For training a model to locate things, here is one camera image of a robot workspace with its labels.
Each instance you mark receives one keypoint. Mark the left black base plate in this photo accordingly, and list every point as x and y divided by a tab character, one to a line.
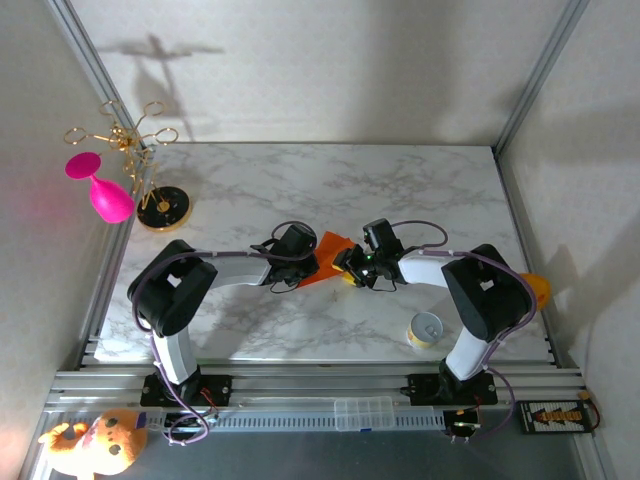
220	390

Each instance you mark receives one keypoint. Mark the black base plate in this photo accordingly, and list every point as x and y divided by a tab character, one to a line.
220	390
420	390

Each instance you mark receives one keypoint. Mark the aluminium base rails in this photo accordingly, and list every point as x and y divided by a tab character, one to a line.
310	385

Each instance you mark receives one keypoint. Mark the clear plastic organizer box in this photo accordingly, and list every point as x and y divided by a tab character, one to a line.
365	412

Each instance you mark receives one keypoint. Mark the aluminium corner post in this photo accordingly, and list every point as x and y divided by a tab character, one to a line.
102	75
539	75

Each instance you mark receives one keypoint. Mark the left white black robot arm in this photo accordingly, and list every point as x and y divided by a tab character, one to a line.
172	290

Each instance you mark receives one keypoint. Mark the orange plush toy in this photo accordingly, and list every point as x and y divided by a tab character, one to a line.
110	440

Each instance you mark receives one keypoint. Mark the yellow tin can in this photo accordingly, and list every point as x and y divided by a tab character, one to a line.
425	330

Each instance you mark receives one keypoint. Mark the orange and white goblet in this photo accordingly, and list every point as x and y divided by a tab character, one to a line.
542	292

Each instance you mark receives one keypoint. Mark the pink wine glass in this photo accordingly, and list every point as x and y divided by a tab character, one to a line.
110	197

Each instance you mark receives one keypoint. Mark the aluminium side rail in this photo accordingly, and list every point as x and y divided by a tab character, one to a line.
90	352
520	225

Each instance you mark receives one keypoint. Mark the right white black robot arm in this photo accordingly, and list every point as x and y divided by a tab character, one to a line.
490	295

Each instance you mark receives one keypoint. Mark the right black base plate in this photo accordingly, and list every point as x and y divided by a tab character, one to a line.
420	390

